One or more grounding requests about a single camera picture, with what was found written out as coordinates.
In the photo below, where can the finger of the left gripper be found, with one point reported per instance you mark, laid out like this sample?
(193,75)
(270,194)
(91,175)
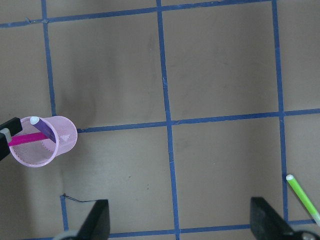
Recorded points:
(7,131)

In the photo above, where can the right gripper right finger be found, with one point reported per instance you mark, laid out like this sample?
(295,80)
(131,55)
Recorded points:
(267,224)

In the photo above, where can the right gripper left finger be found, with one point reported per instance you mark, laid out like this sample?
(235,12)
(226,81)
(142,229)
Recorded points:
(97,224)

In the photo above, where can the pink pen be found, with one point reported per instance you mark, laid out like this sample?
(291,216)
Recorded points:
(27,138)

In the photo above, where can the purple pen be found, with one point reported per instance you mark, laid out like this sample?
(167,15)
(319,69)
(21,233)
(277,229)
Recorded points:
(39,124)

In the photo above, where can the pink mesh cup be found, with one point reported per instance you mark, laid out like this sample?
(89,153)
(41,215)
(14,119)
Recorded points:
(41,152)

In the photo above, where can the green pen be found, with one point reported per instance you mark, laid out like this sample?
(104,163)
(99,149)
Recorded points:
(304,199)

